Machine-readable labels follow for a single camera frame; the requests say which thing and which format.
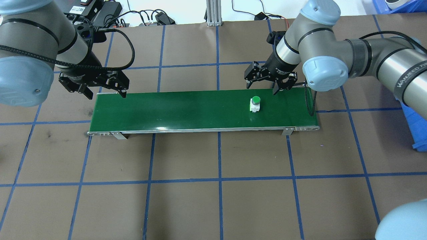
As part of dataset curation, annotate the small black power adapter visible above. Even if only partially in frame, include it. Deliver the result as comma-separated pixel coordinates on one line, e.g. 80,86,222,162
154,11,176,26

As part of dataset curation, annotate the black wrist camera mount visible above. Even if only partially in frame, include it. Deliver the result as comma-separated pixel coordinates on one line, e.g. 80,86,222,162
266,31,286,47
74,19,108,44

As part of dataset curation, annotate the grey power strip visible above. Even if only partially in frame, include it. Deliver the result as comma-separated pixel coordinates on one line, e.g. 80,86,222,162
113,18,151,28

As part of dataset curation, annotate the black box with red label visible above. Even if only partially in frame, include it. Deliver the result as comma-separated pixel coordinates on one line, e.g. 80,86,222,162
63,0,102,21

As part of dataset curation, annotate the blue plastic bin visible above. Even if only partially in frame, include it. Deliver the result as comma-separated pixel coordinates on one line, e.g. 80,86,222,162
399,98,427,152
371,0,427,15

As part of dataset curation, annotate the black braided camera cable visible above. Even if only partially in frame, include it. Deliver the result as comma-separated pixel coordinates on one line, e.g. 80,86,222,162
305,31,427,117
0,28,135,72

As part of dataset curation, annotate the green push button switch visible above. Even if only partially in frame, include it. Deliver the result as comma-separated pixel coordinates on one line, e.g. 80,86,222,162
249,96,262,113

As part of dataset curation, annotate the large black power brick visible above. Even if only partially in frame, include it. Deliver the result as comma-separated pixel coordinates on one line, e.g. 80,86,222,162
91,1,123,28

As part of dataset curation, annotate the aluminium profile post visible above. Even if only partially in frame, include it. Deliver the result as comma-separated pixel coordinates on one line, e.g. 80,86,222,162
206,0,223,27

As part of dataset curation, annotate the red black conveyor wire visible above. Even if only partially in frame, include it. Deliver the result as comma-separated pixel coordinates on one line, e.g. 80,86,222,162
266,13,289,30

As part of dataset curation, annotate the green conveyor belt unit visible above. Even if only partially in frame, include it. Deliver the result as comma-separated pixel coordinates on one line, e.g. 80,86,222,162
87,87,321,140

